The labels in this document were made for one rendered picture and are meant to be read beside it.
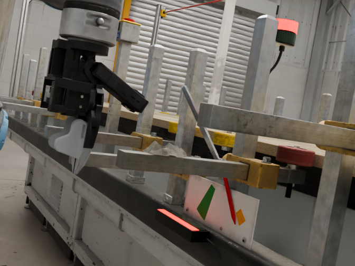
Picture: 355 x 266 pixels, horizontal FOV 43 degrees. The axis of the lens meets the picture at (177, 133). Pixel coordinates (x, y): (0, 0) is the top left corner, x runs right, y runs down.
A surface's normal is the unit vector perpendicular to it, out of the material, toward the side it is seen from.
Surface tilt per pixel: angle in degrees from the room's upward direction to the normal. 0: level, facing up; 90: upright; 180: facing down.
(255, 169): 90
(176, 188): 90
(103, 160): 90
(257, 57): 90
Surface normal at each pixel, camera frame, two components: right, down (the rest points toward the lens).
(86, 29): 0.19, 0.11
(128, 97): 0.49, 0.17
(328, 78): -0.89, -0.13
